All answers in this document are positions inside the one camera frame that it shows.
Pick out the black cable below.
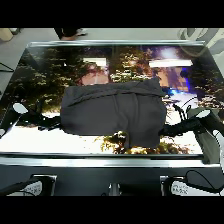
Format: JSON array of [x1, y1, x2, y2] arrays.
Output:
[[185, 169, 224, 194]]

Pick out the dark grey garment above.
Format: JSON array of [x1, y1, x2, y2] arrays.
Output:
[[59, 77, 168, 150]]

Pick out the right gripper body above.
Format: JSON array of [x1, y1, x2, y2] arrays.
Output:
[[158, 121, 184, 138]]

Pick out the silver frame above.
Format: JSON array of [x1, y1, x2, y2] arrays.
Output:
[[0, 39, 222, 197]]

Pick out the person's legs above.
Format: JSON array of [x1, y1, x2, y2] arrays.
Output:
[[53, 27, 89, 42]]

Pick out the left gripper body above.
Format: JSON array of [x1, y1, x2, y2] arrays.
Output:
[[37, 115, 63, 132]]

